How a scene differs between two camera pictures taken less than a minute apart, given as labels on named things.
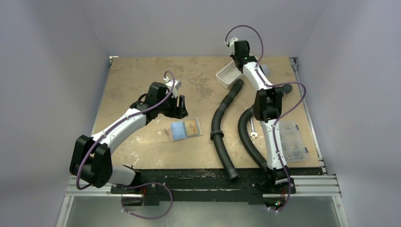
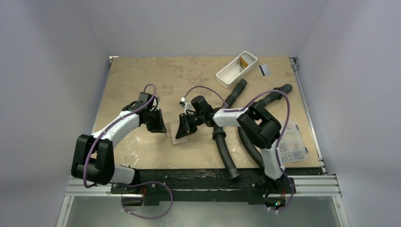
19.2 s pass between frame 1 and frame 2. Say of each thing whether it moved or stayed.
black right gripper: moved
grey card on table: stayed
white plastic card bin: stayed
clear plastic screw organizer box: stayed
